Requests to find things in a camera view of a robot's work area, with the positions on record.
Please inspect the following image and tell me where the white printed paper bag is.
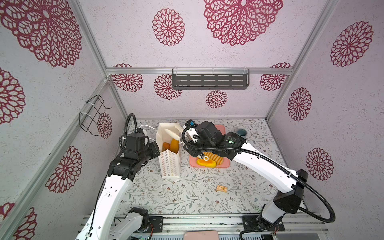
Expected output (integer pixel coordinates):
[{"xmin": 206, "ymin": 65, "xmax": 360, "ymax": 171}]
[{"xmin": 141, "ymin": 123, "xmax": 182, "ymax": 179}]

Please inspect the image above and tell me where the triangular sandwich bread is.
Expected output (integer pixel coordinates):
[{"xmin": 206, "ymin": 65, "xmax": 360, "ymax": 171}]
[{"xmin": 162, "ymin": 143, "xmax": 171, "ymax": 152}]

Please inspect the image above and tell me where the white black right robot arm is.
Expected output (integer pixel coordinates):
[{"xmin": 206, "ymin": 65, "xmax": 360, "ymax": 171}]
[{"xmin": 182, "ymin": 130, "xmax": 336, "ymax": 233}]

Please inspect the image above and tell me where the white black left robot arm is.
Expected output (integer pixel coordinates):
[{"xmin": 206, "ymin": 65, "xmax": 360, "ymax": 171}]
[{"xmin": 76, "ymin": 142, "xmax": 160, "ymax": 240}]

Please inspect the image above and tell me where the yellow orange oval bread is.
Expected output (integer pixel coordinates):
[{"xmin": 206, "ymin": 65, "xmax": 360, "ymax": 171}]
[{"xmin": 197, "ymin": 159, "xmax": 217, "ymax": 168}]

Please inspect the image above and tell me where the ridged long golden bread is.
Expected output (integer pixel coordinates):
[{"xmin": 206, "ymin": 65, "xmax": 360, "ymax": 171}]
[{"xmin": 204, "ymin": 152, "xmax": 224, "ymax": 166}]

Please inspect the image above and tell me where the pink rectangular tray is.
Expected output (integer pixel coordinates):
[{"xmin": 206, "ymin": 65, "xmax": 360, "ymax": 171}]
[{"xmin": 189, "ymin": 125, "xmax": 231, "ymax": 169}]

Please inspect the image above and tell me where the teal grey cup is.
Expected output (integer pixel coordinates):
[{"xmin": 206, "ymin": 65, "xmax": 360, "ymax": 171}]
[{"xmin": 237, "ymin": 129, "xmax": 248, "ymax": 139}]

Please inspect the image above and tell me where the small tan cracker block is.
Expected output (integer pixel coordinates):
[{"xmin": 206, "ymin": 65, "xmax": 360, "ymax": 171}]
[{"xmin": 216, "ymin": 185, "xmax": 228, "ymax": 193}]

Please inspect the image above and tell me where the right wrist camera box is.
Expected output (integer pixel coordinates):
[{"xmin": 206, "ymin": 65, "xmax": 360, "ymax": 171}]
[{"xmin": 183, "ymin": 120, "xmax": 226, "ymax": 144}]

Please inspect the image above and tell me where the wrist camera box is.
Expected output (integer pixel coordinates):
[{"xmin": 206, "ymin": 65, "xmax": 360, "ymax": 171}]
[
  {"xmin": 183, "ymin": 120, "xmax": 226, "ymax": 144},
  {"xmin": 120, "ymin": 128, "xmax": 150, "ymax": 152}
]

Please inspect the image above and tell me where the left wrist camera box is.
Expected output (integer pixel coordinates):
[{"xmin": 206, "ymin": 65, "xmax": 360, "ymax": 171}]
[{"xmin": 120, "ymin": 128, "xmax": 150, "ymax": 152}]

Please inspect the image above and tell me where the dark grey wall shelf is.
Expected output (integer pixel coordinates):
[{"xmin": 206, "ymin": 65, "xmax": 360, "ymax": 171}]
[{"xmin": 171, "ymin": 69, "xmax": 250, "ymax": 90}]

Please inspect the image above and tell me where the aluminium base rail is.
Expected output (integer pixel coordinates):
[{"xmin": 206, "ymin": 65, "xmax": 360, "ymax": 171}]
[{"xmin": 76, "ymin": 212, "xmax": 328, "ymax": 236}]

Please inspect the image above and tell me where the black wire wall rack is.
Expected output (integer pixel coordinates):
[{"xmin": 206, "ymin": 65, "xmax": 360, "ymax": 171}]
[{"xmin": 78, "ymin": 95, "xmax": 111, "ymax": 137}]

